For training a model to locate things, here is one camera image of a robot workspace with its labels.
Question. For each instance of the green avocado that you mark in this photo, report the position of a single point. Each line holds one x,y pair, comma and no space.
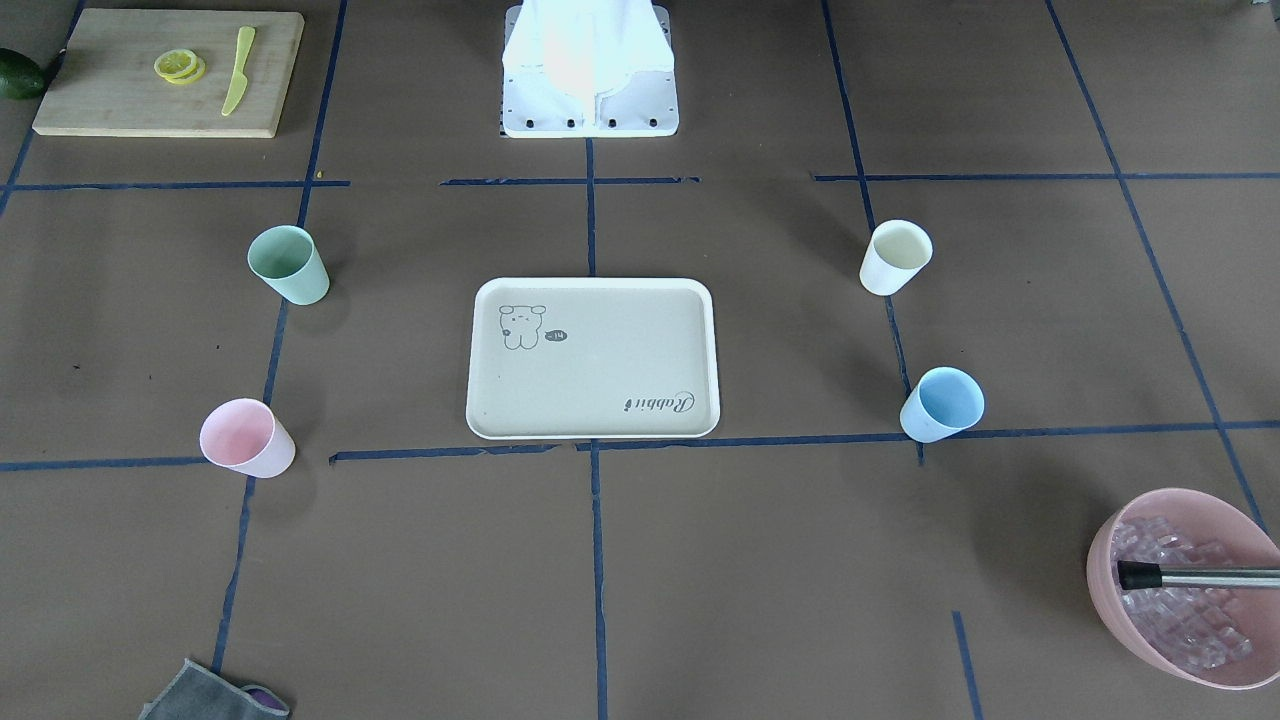
21,78

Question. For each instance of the lemon slices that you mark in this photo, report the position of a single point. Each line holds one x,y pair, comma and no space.
180,66

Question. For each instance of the blue plastic cup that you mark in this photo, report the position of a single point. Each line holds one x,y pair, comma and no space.
944,402

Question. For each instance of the green plastic cup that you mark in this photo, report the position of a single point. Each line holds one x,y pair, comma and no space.
286,258

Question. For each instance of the pink bowl with ice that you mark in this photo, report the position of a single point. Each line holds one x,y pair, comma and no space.
1221,637

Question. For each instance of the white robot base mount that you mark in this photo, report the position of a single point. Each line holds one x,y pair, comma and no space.
588,69

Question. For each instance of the yellow plastic knife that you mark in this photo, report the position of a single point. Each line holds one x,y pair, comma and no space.
238,82

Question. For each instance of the cream rectangular rabbit tray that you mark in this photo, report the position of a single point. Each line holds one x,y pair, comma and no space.
590,357

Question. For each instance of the grey folded cloth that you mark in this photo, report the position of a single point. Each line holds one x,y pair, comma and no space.
198,693

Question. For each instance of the cream plastic cup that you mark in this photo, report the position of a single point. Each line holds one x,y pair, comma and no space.
896,252

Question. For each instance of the wooden cutting board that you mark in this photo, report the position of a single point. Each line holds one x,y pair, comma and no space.
107,87

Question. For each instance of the metal scoop handle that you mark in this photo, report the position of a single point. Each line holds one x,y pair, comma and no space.
1137,576

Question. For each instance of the pink plastic cup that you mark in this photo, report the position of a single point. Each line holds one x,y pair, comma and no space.
244,435

